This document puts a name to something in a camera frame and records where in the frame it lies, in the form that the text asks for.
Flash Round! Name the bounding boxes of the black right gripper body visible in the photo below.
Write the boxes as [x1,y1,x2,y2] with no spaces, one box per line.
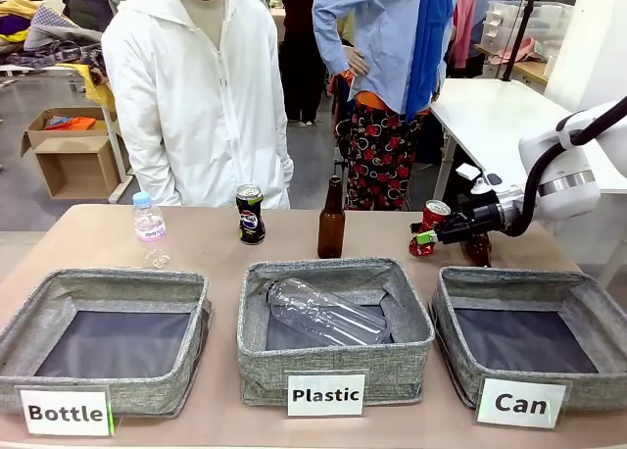
[437,201,502,247]

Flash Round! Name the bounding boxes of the crushed red soda can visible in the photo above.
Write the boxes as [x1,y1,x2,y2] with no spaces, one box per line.
[409,199,452,258]

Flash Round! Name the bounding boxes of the brown glass beer bottle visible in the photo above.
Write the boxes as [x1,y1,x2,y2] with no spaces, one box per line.
[316,175,347,260]
[459,232,493,268]

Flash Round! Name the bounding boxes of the crushed black Pepsi can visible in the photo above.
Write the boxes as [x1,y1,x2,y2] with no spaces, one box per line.
[235,183,267,247]

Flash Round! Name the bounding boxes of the small pink-label plastic bottle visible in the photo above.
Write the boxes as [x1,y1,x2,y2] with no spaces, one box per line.
[131,191,172,269]

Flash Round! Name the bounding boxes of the grey fabric basket Can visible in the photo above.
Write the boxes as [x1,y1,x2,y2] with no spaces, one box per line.
[430,266,627,412]

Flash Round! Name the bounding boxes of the grey fabric basket Plastic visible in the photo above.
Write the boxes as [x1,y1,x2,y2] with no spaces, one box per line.
[236,257,436,407]

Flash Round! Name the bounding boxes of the white Can label sign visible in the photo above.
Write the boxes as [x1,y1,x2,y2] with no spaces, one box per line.
[475,377,572,429]

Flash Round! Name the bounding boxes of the grey fabric basket Bottle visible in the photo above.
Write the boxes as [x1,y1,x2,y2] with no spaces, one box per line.
[0,267,214,419]

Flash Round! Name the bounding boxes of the bare bystander hand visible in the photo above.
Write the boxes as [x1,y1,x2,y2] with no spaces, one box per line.
[344,46,370,78]

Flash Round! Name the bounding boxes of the white background table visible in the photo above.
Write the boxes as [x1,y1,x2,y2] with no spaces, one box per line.
[430,78,627,205]

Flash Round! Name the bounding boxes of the large clear plastic bottle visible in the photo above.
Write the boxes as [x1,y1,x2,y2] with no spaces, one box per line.
[264,277,389,346]

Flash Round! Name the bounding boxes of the wooden background desk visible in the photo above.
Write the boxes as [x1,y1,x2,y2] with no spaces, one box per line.
[473,43,550,86]

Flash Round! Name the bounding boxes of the white Plastic label sign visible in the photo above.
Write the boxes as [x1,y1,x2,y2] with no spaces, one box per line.
[286,373,366,418]

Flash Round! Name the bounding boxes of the person in pink top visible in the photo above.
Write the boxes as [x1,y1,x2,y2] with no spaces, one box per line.
[451,0,484,71]

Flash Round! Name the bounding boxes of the black stand pole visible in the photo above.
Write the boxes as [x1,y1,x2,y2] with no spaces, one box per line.
[502,0,551,82]

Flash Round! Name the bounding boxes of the person in blue shirt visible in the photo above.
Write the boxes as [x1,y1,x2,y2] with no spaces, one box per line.
[312,0,461,212]

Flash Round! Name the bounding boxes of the person in dark clothes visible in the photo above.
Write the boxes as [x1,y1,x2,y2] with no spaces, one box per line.
[279,0,328,126]

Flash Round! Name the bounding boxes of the clear plastic storage bins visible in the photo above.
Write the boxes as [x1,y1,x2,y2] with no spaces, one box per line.
[481,0,575,54]

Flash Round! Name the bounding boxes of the person in white coat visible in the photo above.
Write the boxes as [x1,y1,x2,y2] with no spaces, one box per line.
[101,0,295,210]

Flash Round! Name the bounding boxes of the empty cardboard box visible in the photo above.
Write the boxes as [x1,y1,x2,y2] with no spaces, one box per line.
[34,137,121,200]

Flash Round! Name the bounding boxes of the yellow cloth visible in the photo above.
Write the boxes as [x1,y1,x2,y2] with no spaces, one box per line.
[57,62,118,113]

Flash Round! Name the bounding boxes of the open cardboard box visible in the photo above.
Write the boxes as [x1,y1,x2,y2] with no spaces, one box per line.
[20,106,120,157]

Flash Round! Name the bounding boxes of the white Bottle label sign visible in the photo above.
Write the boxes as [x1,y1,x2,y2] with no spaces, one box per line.
[19,388,112,438]

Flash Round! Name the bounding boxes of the pile of colourful clothes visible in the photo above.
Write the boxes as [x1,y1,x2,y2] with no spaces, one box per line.
[0,0,107,69]

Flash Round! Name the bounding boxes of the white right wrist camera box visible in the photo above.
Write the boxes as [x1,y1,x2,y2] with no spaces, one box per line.
[455,163,505,198]

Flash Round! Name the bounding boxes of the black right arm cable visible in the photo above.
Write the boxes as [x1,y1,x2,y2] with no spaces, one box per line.
[508,94,627,238]

